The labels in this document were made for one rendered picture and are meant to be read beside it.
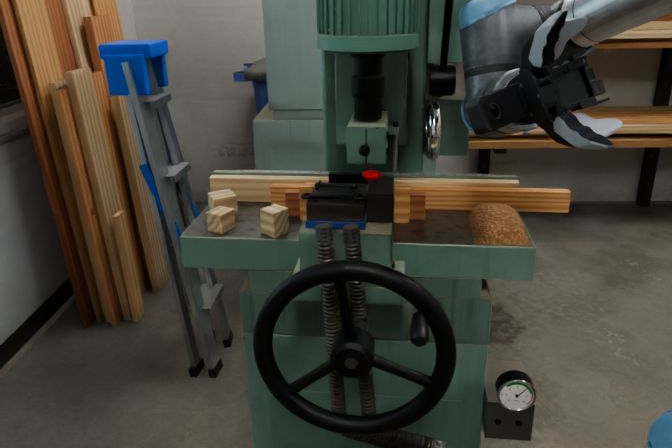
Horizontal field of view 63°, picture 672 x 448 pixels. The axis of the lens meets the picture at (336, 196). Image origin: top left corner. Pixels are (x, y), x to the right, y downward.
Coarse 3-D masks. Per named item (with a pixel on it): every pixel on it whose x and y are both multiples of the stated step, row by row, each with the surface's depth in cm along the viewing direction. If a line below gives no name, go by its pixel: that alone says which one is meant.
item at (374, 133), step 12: (360, 120) 101; (372, 120) 101; (384, 120) 101; (348, 132) 97; (360, 132) 97; (372, 132) 97; (384, 132) 97; (348, 144) 98; (360, 144) 98; (372, 144) 98; (384, 144) 97; (348, 156) 99; (360, 156) 99; (372, 156) 98; (384, 156) 98
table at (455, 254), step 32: (192, 224) 101; (256, 224) 100; (416, 224) 98; (448, 224) 98; (192, 256) 97; (224, 256) 96; (256, 256) 95; (288, 256) 94; (416, 256) 92; (448, 256) 91; (480, 256) 90; (512, 256) 89; (320, 288) 85; (384, 288) 84
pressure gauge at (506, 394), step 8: (504, 376) 92; (512, 376) 91; (520, 376) 91; (528, 376) 92; (496, 384) 93; (504, 384) 91; (512, 384) 91; (520, 384) 90; (528, 384) 90; (504, 392) 91; (512, 392) 91; (520, 392) 91; (528, 392) 91; (504, 400) 92; (512, 400) 92; (520, 400) 92; (528, 400) 91; (512, 408) 92; (520, 408) 92
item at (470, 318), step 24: (240, 288) 99; (288, 312) 98; (312, 312) 98; (384, 312) 96; (408, 312) 95; (456, 312) 94; (480, 312) 94; (384, 336) 98; (408, 336) 97; (432, 336) 96; (456, 336) 96; (480, 336) 95
